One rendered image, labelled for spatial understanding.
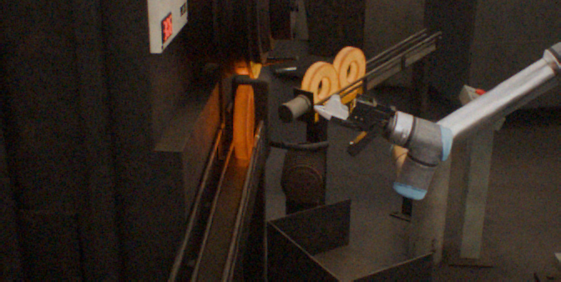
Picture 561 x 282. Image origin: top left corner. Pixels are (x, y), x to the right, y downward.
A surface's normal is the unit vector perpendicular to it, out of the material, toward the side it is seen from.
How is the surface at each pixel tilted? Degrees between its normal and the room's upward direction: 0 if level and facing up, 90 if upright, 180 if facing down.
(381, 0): 90
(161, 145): 0
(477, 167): 90
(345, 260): 5
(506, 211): 0
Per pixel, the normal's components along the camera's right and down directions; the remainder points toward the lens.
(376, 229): 0.00, -0.93
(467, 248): -0.07, 0.36
